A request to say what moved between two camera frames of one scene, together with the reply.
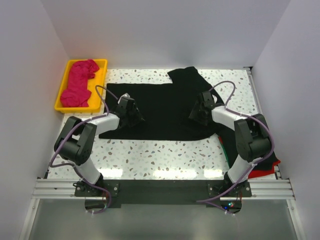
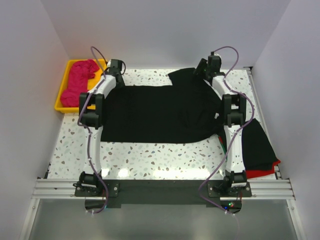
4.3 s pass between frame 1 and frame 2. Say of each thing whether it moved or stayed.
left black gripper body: moved
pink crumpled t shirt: stayed
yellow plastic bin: stayed
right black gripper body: moved
